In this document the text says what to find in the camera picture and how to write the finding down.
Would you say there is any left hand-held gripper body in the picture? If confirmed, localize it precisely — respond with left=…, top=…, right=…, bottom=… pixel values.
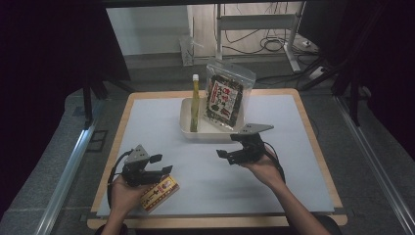
left=122, top=144, right=164, bottom=188

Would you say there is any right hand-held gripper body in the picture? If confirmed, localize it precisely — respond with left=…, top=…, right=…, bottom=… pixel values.
left=230, top=122, right=275, bottom=165

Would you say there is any white plastic container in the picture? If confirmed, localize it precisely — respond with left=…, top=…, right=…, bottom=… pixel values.
left=178, top=96, right=246, bottom=144

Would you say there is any yellow and red box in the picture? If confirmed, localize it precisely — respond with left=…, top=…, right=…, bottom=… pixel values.
left=139, top=174, right=181, bottom=214

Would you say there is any clear packet of dark snacks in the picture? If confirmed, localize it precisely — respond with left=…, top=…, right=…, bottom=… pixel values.
left=202, top=58, right=257, bottom=133

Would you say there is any yellow spouted pouch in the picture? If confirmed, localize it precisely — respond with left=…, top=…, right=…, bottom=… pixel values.
left=190, top=73, right=201, bottom=133

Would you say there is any person's left hand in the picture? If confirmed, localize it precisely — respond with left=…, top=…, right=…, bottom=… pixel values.
left=109, top=175, right=158, bottom=218

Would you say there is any person's right hand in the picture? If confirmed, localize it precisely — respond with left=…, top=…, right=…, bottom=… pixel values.
left=239, top=148, right=287, bottom=190

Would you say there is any pale blue table mat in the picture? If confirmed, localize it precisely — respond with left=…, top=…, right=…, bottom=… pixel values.
left=96, top=94, right=336, bottom=217

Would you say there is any black metal stand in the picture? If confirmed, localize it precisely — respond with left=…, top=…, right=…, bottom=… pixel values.
left=81, top=77, right=110, bottom=129
left=332, top=65, right=364, bottom=127

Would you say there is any white power adapter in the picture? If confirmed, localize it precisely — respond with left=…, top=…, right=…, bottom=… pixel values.
left=307, top=67, right=326, bottom=81

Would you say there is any white power strip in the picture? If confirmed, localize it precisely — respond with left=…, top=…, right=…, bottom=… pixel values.
left=179, top=34, right=196, bottom=68

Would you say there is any dark curtain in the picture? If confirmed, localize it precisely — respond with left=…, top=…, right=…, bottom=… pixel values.
left=297, top=0, right=415, bottom=162
left=0, top=0, right=132, bottom=218

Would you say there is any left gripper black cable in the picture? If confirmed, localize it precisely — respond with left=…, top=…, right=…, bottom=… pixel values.
left=107, top=150, right=135, bottom=210

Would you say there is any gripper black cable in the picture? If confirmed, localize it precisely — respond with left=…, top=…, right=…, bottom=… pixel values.
left=262, top=140, right=288, bottom=184
left=107, top=150, right=135, bottom=210

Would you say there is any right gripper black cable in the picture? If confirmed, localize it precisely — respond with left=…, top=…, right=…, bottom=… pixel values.
left=262, top=140, right=288, bottom=184

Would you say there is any aluminium rail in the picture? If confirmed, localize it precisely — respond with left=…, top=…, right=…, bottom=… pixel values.
left=33, top=119, right=98, bottom=235
left=336, top=95, right=415, bottom=235

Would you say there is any black cable bundle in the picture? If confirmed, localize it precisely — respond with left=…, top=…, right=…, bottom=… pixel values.
left=223, top=28, right=319, bottom=57

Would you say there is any white metal desk frame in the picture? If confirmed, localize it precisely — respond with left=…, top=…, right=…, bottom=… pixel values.
left=213, top=2, right=303, bottom=76

